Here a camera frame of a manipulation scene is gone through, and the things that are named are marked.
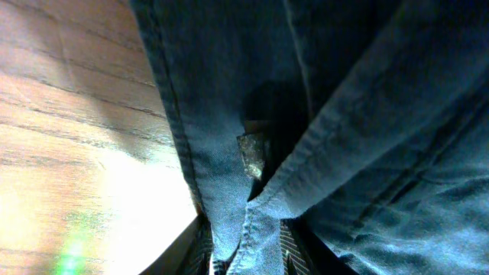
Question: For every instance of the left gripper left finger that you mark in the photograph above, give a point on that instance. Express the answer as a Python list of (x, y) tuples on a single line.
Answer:
[(189, 254)]

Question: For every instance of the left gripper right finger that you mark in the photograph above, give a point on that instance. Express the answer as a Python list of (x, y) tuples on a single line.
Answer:
[(305, 254)]

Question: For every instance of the dark blue shorts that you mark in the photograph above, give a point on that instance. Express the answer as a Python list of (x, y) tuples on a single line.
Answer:
[(365, 120)]

